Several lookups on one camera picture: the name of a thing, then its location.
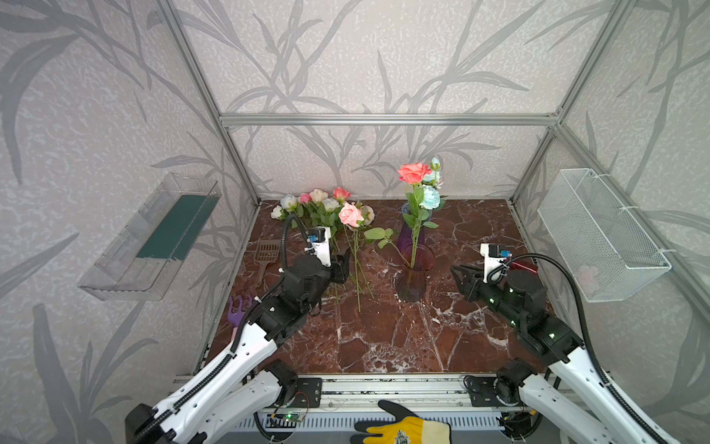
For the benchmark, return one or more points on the purple glass vase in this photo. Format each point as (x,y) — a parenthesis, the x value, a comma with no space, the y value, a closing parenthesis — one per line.
(405,235)

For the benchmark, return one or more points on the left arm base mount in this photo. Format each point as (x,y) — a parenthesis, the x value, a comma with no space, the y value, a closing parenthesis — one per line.
(306,393)

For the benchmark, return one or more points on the brown garden hand rake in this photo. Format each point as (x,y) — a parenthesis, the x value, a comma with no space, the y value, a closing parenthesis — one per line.
(267,252)

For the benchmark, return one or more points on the red pink artificial rose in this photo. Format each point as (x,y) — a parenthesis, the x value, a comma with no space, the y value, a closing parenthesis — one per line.
(413,177)

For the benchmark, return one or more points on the peach cream artificial flower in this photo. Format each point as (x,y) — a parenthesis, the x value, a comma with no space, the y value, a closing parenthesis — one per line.
(368,215)

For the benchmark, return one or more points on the red handled pruning shears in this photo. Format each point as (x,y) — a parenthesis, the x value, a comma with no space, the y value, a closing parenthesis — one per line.
(523,265)

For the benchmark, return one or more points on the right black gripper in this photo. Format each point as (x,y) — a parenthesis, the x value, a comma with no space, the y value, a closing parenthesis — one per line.
(469,285)

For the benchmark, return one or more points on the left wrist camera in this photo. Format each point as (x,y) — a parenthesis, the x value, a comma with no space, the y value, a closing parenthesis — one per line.
(319,237)

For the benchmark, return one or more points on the clear plastic wall shelf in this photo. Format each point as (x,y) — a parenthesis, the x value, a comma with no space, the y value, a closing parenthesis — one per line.
(141,263)

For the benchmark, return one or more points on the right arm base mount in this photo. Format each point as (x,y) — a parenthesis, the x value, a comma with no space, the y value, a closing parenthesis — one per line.
(482,391)

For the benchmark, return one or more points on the white wire mesh basket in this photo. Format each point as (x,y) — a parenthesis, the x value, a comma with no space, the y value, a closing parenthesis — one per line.
(609,254)

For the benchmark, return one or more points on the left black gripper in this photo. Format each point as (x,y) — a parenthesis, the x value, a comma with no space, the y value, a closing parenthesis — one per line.
(338,267)

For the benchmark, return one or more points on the white artificial rose bunch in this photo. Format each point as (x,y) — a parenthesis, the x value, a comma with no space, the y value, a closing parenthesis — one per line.
(317,209)

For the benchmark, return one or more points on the dark red glass vase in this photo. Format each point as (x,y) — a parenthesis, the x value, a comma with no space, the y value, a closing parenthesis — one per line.
(411,283)

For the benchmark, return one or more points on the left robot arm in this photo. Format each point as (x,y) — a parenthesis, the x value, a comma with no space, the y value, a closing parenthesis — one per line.
(240,381)

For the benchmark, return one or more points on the yellow black work glove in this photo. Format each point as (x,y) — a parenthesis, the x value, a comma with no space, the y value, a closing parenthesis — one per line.
(407,428)

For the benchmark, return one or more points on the purple pink garden fork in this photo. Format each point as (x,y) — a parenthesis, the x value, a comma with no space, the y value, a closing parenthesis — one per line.
(237,309)

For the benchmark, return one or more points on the green circuit board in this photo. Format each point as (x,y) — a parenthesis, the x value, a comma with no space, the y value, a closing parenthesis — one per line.
(286,420)

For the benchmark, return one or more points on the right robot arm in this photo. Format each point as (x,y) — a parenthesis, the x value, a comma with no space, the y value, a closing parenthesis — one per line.
(604,414)

